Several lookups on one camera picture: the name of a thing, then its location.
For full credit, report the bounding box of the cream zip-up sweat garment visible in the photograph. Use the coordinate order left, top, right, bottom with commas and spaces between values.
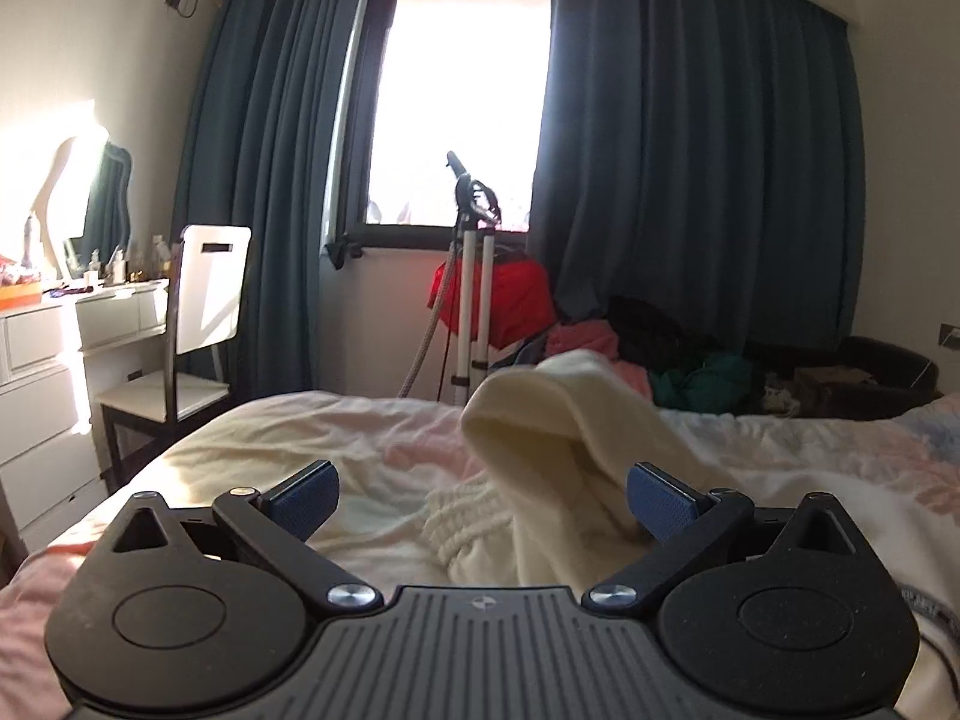
423, 351, 736, 593

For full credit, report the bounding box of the green clothes heap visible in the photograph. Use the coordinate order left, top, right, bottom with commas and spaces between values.
649, 353, 752, 415

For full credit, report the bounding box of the black clothes pile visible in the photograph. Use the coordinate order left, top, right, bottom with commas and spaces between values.
605, 296, 752, 376

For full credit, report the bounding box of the pink clothes pile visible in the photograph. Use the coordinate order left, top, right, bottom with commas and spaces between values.
545, 319, 652, 401

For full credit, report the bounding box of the pastel pink bed sheet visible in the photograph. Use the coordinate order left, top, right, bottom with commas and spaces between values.
2, 394, 958, 718

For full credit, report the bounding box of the white and black chair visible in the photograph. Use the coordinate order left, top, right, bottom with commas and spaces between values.
96, 224, 251, 486

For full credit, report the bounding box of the black sofa bench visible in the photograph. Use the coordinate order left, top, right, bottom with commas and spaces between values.
743, 337, 942, 421

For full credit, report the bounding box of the red cloth on steamer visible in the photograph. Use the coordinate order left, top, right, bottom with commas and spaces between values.
427, 257, 558, 349

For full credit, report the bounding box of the white dresser with drawers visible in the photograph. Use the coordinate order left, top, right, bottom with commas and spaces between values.
2, 281, 167, 553

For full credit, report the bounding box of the garment steamer on pole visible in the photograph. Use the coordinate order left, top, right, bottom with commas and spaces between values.
398, 151, 501, 406

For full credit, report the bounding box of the orange tray on dresser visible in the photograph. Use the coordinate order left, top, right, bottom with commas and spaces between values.
0, 281, 43, 312

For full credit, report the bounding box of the left teal curtain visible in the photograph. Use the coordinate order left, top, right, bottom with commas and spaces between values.
172, 0, 359, 400

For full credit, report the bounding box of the teal curtain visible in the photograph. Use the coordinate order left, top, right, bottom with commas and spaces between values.
172, 0, 359, 400
529, 0, 866, 348

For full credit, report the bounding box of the right teal curtain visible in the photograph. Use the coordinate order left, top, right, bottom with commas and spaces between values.
529, 0, 866, 348

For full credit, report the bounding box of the dark window frame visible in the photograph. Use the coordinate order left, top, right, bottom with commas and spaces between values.
337, 0, 550, 250

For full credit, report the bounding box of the wavy frame vanity mirror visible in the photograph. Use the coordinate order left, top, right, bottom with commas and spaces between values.
25, 125, 132, 280

